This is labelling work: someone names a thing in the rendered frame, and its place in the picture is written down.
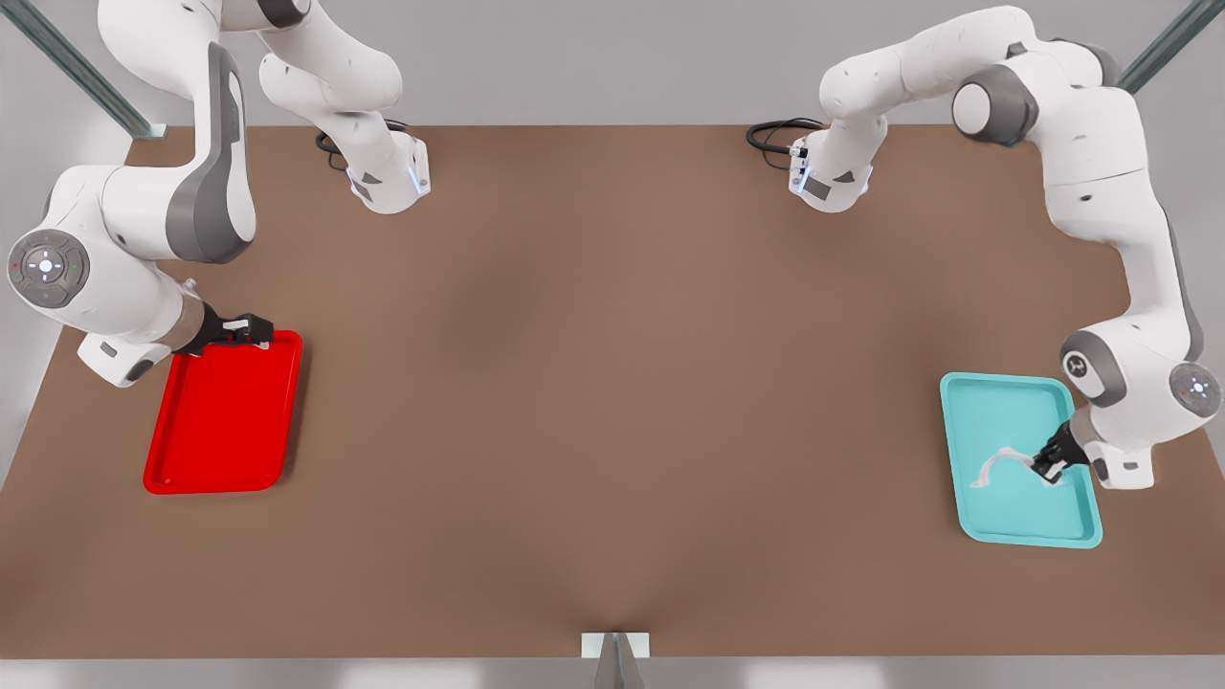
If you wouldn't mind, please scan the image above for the white drainage pipe clamp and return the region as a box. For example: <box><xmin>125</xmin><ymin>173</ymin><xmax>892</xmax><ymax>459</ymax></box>
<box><xmin>972</xmin><ymin>447</ymin><xmax>1065</xmax><ymax>490</ymax></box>

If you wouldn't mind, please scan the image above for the teal tray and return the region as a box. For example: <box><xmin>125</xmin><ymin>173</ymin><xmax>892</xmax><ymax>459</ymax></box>
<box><xmin>939</xmin><ymin>372</ymin><xmax>1103</xmax><ymax>550</ymax></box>

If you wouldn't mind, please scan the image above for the red tray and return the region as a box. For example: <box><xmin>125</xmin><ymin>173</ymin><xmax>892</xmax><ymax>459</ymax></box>
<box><xmin>144</xmin><ymin>330</ymin><xmax>304</xmax><ymax>496</ymax></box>

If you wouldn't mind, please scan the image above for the black cable loop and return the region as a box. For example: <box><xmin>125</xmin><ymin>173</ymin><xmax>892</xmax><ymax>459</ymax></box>
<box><xmin>315</xmin><ymin>119</ymin><xmax>412</xmax><ymax>173</ymax></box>
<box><xmin>746</xmin><ymin>118</ymin><xmax>828</xmax><ymax>174</ymax></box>

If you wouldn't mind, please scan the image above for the silver frame post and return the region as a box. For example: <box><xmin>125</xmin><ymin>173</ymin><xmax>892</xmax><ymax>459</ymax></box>
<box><xmin>1116</xmin><ymin>0</ymin><xmax>1225</xmax><ymax>95</ymax></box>
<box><xmin>582</xmin><ymin>632</ymin><xmax>651</xmax><ymax>689</ymax></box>
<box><xmin>0</xmin><ymin>0</ymin><xmax>168</xmax><ymax>141</ymax></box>

